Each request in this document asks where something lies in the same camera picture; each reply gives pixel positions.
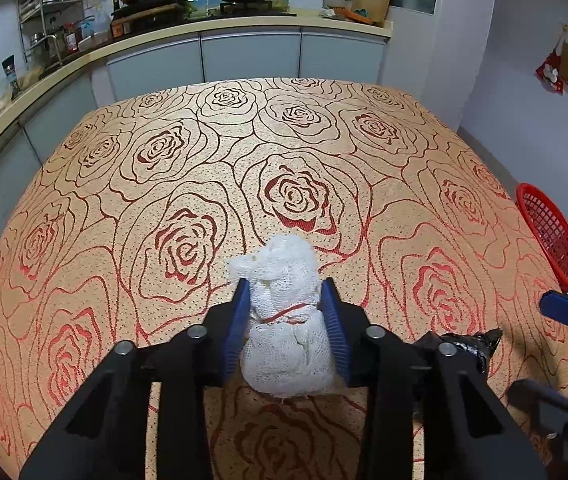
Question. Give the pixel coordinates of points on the kitchen counter with cabinets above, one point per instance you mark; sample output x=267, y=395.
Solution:
x=249, y=57

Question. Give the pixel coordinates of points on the black plastic bag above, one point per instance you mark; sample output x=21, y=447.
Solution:
x=463, y=345

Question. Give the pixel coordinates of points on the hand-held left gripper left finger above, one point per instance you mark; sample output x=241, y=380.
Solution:
x=236, y=330

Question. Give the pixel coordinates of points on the gas stove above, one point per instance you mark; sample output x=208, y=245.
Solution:
x=154, y=12

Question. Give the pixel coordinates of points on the white foam fruit net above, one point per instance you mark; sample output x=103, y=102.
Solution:
x=284, y=320

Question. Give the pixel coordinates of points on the clear oil bottle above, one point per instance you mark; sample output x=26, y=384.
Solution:
x=101, y=20

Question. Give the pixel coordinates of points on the metal kitchen rack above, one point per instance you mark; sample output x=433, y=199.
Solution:
x=49, y=15

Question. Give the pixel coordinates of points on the red plastic mesh basket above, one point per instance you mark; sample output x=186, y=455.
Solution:
x=551, y=235

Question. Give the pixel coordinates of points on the orange kitchen utensil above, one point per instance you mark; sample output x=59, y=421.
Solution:
x=351, y=14

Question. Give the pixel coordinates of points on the spice grinder jar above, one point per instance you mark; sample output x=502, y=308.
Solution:
x=9, y=75

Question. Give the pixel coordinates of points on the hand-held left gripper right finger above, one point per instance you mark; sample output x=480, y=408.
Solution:
x=336, y=335

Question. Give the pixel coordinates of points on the red hanging decoration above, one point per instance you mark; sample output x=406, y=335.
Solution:
x=551, y=72

